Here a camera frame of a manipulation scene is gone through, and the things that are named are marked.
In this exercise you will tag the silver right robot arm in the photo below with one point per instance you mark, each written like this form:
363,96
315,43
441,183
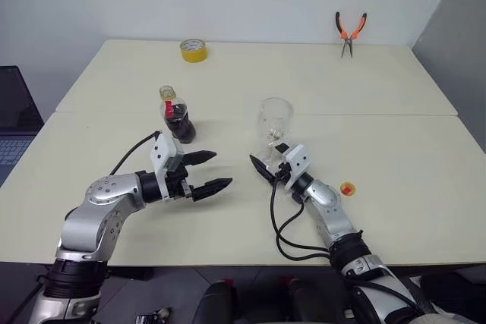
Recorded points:
330,202

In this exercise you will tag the dark laptop computer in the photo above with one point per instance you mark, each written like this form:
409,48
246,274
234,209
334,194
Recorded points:
15,111

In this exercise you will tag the yellow tape roll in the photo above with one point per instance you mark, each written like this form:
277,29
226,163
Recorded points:
193,56

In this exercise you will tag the clear plastic cup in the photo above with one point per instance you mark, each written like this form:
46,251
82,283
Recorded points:
275,115

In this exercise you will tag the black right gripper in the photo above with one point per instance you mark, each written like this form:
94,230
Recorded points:
283,173

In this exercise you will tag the yellow red bottle cap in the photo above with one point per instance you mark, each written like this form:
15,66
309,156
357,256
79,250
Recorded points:
347,189

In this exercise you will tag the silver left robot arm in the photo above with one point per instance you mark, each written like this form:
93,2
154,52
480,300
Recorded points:
91,225

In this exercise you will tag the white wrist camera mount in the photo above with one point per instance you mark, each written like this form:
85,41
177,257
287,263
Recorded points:
300,159
161,151

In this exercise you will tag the orange black needle-nose pliers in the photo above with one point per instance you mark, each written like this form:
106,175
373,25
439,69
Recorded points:
347,37

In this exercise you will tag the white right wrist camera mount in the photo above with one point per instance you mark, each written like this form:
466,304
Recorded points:
300,159

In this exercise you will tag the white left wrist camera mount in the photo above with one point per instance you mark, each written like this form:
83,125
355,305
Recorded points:
161,151

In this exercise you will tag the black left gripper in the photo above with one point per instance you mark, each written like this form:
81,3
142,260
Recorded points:
176,183

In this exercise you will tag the dark rounded shape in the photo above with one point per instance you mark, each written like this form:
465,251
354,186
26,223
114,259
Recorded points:
303,301
218,305

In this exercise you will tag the small cola bottle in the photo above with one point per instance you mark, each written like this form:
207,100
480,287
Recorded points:
178,123

